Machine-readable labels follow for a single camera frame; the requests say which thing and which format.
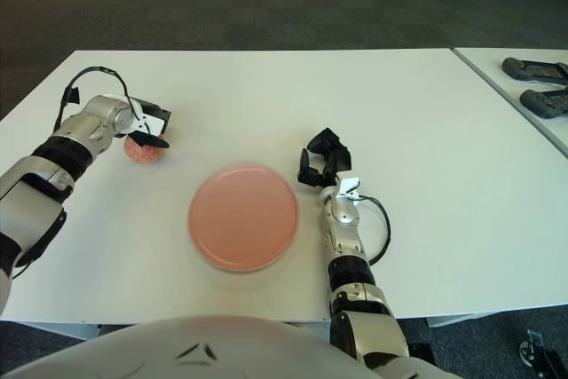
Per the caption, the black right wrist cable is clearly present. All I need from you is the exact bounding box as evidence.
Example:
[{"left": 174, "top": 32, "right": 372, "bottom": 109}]
[{"left": 357, "top": 194, "right": 391, "bottom": 267}]

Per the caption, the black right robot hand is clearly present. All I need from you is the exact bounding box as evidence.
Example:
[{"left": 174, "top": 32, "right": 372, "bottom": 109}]
[{"left": 296, "top": 128, "right": 353, "bottom": 187}]

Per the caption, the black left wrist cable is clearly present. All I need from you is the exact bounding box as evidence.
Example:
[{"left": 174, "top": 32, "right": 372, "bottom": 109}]
[{"left": 55, "top": 67, "right": 134, "bottom": 131}]

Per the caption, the pink round plate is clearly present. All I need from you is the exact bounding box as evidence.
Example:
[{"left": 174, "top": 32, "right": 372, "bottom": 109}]
[{"left": 187, "top": 162, "right": 301, "bottom": 273}]

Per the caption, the grey handheld controller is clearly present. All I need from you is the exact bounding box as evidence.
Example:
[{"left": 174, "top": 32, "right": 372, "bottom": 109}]
[
  {"left": 501, "top": 57, "right": 568, "bottom": 85},
  {"left": 518, "top": 89, "right": 568, "bottom": 119}
]

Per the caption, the black wheeled chair base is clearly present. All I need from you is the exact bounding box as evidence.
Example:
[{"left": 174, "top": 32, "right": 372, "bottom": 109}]
[{"left": 518, "top": 328, "right": 568, "bottom": 371}]

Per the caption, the red yellow apple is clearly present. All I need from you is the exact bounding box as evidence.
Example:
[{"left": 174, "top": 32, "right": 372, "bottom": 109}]
[{"left": 122, "top": 133, "right": 164, "bottom": 166}]

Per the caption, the grey robot torso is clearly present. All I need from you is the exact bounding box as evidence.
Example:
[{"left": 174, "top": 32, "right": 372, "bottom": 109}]
[{"left": 8, "top": 314, "right": 462, "bottom": 379}]

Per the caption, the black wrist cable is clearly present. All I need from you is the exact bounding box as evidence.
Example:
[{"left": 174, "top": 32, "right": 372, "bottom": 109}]
[
  {"left": 55, "top": 67, "right": 134, "bottom": 131},
  {"left": 357, "top": 194, "right": 391, "bottom": 267}
]

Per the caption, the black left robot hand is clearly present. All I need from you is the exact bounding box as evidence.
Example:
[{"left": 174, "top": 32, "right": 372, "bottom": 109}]
[{"left": 128, "top": 97, "right": 173, "bottom": 149}]

